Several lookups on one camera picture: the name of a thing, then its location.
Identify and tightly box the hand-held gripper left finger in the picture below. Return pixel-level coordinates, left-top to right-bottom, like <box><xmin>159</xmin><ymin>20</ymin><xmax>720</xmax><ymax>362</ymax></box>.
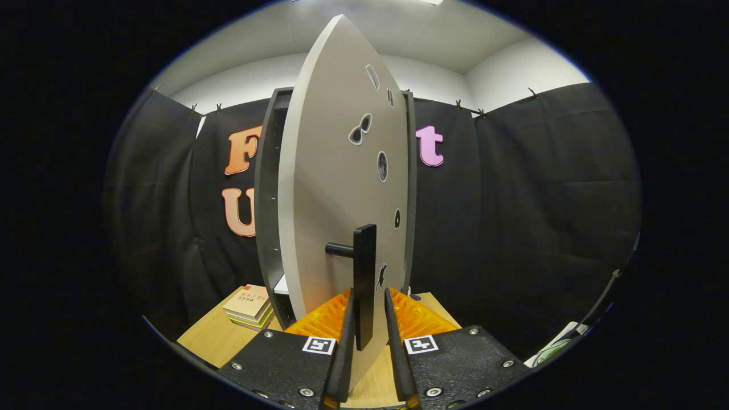
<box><xmin>218</xmin><ymin>288</ymin><xmax>357</xmax><ymax>410</ymax></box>

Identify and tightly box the white shoe cabinet door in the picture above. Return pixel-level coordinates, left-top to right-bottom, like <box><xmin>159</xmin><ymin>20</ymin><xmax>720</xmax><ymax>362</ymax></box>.
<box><xmin>278</xmin><ymin>14</ymin><xmax>409</xmax><ymax>393</ymax></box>

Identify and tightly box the grey-edged book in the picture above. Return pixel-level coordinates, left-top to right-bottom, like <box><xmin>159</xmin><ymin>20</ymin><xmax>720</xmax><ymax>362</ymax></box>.
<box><xmin>234</xmin><ymin>310</ymin><xmax>275</xmax><ymax>331</ymax></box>

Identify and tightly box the black door handle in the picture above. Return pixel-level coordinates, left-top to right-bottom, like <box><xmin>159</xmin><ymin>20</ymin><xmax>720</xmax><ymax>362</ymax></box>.
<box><xmin>325</xmin><ymin>224</ymin><xmax>378</xmax><ymax>351</ymax></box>

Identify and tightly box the beige orange-print book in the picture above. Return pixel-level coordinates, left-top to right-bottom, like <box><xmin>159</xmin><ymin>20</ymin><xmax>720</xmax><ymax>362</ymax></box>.
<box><xmin>222</xmin><ymin>284</ymin><xmax>269</xmax><ymax>319</ymax></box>

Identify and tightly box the dark grey shoe cabinet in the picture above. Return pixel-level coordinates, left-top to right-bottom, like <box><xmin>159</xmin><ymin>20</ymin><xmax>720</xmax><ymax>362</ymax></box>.
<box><xmin>253</xmin><ymin>87</ymin><xmax>417</xmax><ymax>331</ymax></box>

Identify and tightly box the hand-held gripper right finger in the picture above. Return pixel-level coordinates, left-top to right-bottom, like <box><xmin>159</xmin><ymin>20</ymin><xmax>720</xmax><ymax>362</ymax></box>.
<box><xmin>384</xmin><ymin>288</ymin><xmax>533</xmax><ymax>410</ymax></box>

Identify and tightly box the yellow-edged book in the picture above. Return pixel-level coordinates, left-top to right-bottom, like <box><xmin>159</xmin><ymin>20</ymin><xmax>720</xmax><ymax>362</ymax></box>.
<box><xmin>228</xmin><ymin>305</ymin><xmax>273</xmax><ymax>326</ymax></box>

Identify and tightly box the black backdrop cloth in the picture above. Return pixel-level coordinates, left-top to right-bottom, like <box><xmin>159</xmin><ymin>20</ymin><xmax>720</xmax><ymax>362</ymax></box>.
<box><xmin>103</xmin><ymin>83</ymin><xmax>644</xmax><ymax>359</ymax></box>

